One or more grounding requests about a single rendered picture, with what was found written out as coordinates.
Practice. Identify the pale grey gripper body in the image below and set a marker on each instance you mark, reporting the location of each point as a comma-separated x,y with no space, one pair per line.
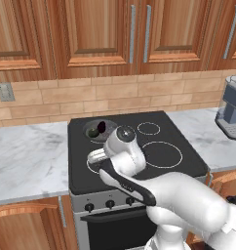
96,156

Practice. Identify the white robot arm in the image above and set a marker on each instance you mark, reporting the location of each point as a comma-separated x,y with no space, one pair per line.
185,198

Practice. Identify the dark green squash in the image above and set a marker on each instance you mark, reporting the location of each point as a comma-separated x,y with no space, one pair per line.
92,132

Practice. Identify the dark purple eggplant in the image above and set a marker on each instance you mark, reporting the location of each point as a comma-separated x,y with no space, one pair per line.
101,126

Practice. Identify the grey round pan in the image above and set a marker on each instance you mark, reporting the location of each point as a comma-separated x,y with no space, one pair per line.
107,125

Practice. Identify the black stove knob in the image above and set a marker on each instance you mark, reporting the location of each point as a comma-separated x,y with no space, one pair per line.
89,207
110,204
130,200

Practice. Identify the black oven door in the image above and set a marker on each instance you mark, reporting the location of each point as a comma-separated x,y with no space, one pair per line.
120,232

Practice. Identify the black hob stove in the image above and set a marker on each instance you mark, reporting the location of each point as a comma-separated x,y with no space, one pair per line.
175,136

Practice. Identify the wooden base cupboard door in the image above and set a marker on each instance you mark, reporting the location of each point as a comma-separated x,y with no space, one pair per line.
25,228
228,182

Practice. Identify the grey coffee machine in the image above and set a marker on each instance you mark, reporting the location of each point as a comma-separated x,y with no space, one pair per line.
232,109

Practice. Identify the grey wall socket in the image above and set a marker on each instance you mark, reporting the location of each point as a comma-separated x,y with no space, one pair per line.
5,91

